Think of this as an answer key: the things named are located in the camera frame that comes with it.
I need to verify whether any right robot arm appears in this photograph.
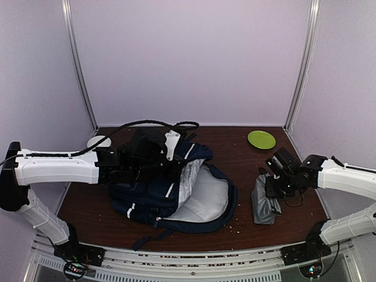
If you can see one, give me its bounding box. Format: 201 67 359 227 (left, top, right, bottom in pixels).
265 147 375 265

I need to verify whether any navy blue backpack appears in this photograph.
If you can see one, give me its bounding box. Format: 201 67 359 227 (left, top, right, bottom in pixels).
109 135 238 240

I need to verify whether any green plate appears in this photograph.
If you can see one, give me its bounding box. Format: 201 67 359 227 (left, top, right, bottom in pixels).
247 130 276 150

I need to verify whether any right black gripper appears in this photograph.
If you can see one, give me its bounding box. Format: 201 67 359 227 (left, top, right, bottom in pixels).
266 174 298 199

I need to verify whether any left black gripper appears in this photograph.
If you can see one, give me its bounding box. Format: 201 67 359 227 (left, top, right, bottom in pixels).
131 153 187 183

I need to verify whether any left aluminium frame post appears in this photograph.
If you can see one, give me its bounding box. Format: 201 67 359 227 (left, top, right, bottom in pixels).
61 0 99 132

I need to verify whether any aluminium frame post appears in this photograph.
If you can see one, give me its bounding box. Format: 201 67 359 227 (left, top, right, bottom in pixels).
284 0 322 133
61 0 99 132

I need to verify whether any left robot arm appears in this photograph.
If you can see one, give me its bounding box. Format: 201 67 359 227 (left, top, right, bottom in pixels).
1 128 183 261

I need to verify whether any grey zip pouch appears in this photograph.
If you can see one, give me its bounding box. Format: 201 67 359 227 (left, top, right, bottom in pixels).
251 172 281 225

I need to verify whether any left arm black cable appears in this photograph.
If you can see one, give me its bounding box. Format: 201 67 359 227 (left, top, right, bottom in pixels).
0 120 200 165

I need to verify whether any white patterned bowl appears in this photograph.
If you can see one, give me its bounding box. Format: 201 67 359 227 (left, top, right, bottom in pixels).
86 135 112 147

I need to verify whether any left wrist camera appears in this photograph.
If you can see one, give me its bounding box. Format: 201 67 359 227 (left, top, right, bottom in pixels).
164 130 182 162

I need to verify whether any right aluminium frame post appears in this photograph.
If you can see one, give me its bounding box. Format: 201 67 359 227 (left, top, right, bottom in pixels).
284 0 322 133

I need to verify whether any front aluminium rail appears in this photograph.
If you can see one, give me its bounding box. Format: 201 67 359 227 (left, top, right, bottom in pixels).
32 240 359 282

